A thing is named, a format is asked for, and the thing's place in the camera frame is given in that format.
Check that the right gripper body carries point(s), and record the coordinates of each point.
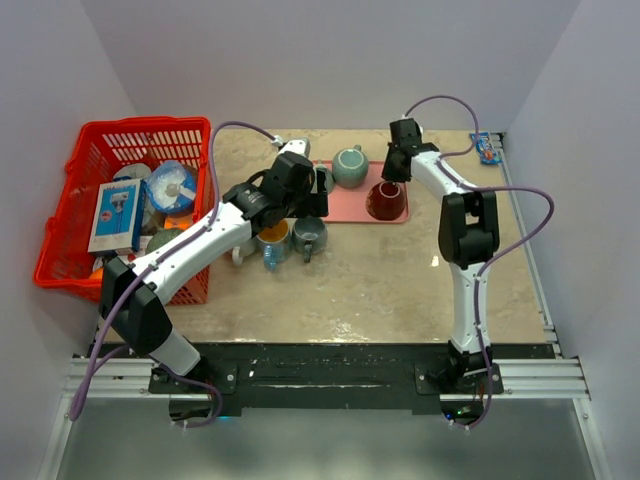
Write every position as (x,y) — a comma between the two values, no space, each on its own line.
(389,171)

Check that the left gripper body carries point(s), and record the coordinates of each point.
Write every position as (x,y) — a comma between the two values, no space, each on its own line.
(307,203)

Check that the grey-blue mug front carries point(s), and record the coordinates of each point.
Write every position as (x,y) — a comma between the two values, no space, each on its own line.
(309,236)

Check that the blue butterfly mug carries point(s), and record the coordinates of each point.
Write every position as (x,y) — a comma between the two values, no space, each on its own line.
(275,245)

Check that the dark red mug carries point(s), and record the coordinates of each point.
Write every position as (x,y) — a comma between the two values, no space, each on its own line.
(386,201)

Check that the white speckled mug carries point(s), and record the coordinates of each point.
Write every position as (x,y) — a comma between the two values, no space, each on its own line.
(240,252)

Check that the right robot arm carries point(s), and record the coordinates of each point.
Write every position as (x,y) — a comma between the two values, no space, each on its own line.
(468,238)

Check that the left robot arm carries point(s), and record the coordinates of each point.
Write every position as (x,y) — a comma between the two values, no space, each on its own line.
(133,297)

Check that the small teal mug left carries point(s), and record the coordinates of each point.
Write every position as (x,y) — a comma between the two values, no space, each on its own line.
(327,177)

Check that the teal mug back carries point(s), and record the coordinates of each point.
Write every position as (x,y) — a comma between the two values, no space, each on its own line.
(350,167)

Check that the pink tray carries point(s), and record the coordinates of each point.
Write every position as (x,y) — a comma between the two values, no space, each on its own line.
(349,205)

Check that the blue snack packet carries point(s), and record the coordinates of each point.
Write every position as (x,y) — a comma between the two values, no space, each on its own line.
(487,152)

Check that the blue white plastic bag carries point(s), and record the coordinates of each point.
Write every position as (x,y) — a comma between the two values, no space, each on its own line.
(172,187)

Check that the green melon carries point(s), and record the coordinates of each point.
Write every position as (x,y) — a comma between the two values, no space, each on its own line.
(161,238)

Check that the round tin can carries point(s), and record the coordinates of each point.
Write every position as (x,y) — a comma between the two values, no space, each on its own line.
(132,172)

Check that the blue product box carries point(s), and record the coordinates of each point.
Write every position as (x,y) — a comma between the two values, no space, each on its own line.
(117,221)

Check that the orange fruit in basket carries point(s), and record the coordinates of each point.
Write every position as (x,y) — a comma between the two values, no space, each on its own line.
(97,274)

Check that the red plastic basket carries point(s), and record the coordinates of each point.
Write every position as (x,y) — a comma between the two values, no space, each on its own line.
(101,149)

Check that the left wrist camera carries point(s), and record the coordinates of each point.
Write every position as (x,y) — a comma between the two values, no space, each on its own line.
(299,146)

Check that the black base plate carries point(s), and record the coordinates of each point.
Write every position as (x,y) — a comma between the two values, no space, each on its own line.
(338,377)

